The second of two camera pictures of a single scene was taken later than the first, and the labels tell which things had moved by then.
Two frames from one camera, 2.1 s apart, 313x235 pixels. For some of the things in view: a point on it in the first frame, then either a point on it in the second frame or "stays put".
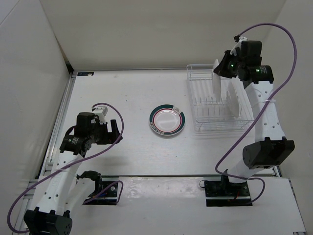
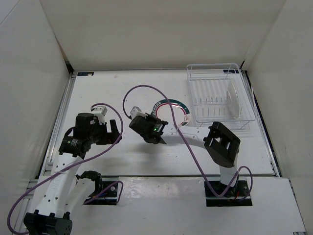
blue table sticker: (85, 73) stays put
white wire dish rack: (219, 104) stays put
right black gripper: (221, 68) -> (149, 117)
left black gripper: (109, 137) stays put
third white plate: (232, 100) stays put
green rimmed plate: (216, 83) -> (161, 110)
